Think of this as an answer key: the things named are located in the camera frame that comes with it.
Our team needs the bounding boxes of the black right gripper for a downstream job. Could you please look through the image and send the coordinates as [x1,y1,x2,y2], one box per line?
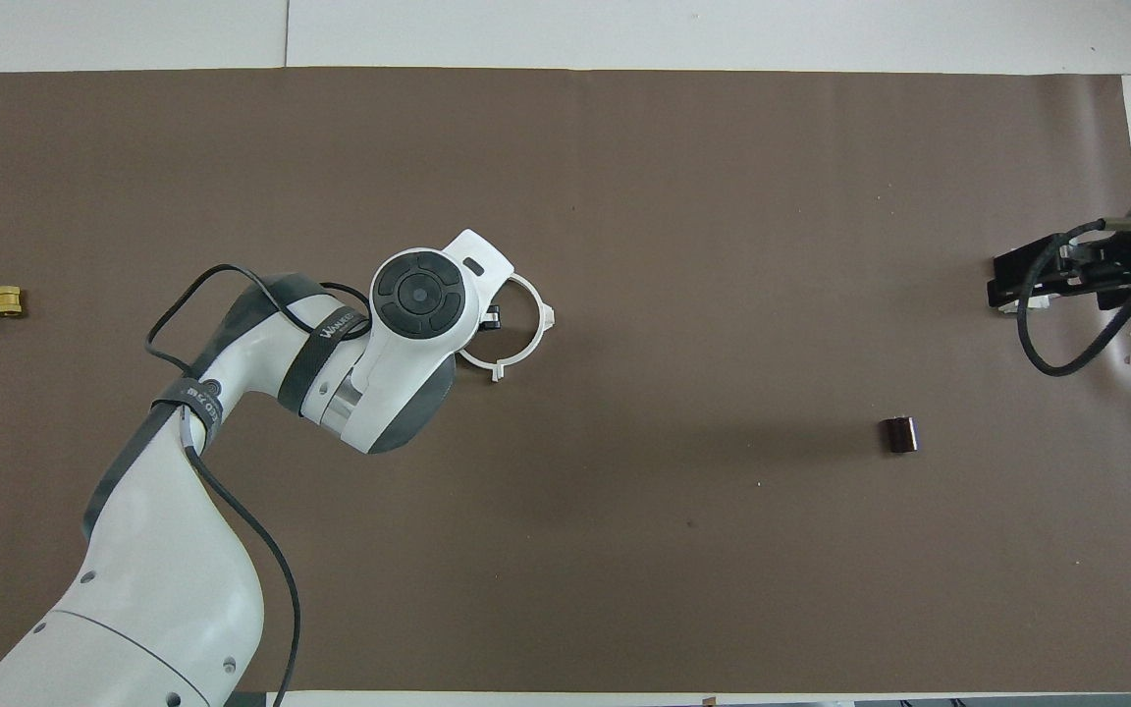
[986,234,1131,311]

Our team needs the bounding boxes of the brown table mat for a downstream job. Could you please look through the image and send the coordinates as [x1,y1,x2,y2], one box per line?
[0,67,1131,694]

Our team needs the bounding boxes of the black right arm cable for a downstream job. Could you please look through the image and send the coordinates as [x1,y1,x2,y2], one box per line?
[1016,217,1131,378]

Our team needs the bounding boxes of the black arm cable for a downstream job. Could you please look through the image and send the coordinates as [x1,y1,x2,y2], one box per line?
[144,263,372,707]
[1016,217,1131,378]

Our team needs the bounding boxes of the black velcro strap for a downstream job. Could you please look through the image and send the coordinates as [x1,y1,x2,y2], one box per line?
[277,306,371,415]
[151,378,225,455]

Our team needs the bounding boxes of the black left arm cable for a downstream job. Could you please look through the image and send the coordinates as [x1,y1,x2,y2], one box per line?
[144,263,372,707]

